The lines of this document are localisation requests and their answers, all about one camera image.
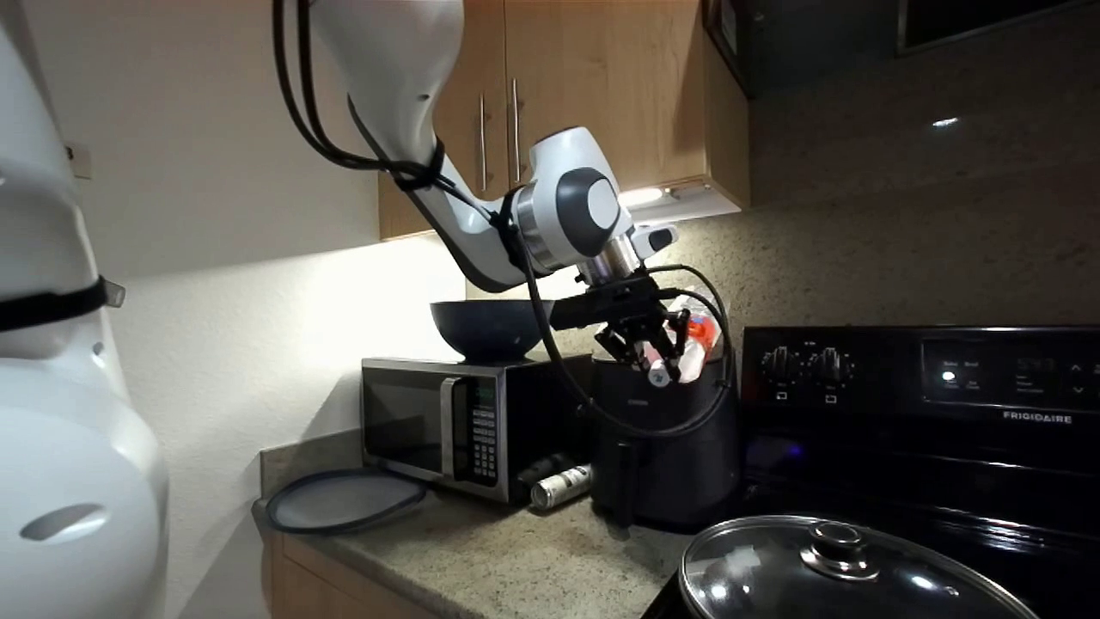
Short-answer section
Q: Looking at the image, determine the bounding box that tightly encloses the black overhead range hood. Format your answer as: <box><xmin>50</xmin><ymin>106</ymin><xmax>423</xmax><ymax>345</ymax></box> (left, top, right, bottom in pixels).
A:
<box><xmin>701</xmin><ymin>0</ymin><xmax>1100</xmax><ymax>105</ymax></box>

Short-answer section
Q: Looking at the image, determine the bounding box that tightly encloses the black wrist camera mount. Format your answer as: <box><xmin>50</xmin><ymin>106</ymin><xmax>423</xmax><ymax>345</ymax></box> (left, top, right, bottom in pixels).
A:
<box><xmin>546</xmin><ymin>288</ymin><xmax>629</xmax><ymax>333</ymax></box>

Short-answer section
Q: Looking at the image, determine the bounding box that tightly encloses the clear bottle with red label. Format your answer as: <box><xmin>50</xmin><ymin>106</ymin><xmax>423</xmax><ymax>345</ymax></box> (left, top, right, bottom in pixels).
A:
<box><xmin>637</xmin><ymin>310</ymin><xmax>728</xmax><ymax>397</ymax></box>

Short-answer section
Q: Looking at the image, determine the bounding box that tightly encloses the glass pot lid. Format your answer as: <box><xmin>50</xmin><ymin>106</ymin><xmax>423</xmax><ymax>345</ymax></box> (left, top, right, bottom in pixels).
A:
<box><xmin>672</xmin><ymin>514</ymin><xmax>1042</xmax><ymax>619</ymax></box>

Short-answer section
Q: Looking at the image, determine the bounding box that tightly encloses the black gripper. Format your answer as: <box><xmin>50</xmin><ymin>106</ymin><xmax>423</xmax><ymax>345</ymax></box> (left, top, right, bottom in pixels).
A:
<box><xmin>576</xmin><ymin>272</ymin><xmax>698</xmax><ymax>375</ymax></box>

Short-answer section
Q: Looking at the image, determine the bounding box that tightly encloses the black electric stove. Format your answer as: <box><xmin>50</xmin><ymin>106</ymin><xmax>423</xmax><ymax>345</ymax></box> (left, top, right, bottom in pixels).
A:
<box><xmin>735</xmin><ymin>322</ymin><xmax>1100</xmax><ymax>619</ymax></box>

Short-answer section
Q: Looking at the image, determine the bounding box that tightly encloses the silver black microwave oven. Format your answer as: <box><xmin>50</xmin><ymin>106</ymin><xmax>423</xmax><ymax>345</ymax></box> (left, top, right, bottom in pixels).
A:
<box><xmin>358</xmin><ymin>351</ymin><xmax>602</xmax><ymax>508</ymax></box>

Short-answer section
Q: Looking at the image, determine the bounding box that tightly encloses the silver lying can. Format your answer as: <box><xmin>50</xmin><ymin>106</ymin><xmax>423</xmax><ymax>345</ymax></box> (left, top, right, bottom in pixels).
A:
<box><xmin>525</xmin><ymin>461</ymin><xmax>599</xmax><ymax>517</ymax></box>

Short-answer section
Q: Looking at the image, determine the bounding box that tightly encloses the under-cabinet light strip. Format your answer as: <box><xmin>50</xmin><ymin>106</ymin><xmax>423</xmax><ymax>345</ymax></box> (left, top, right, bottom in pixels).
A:
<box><xmin>615</xmin><ymin>182</ymin><xmax>750</xmax><ymax>227</ymax></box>

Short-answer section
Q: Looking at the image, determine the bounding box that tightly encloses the grey round plate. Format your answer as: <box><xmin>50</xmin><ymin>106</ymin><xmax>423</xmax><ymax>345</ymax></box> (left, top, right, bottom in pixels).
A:
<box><xmin>265</xmin><ymin>469</ymin><xmax>430</xmax><ymax>537</ymax></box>

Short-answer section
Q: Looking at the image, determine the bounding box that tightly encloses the dark blue bowl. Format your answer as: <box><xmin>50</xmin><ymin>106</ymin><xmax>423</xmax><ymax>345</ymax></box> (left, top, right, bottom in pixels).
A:
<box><xmin>427</xmin><ymin>297</ymin><xmax>560</xmax><ymax>364</ymax></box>

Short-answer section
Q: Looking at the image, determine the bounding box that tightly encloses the dark grey air fryer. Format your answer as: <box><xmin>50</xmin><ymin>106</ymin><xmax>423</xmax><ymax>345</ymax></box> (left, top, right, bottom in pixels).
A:
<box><xmin>586</xmin><ymin>351</ymin><xmax>743</xmax><ymax>533</ymax></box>

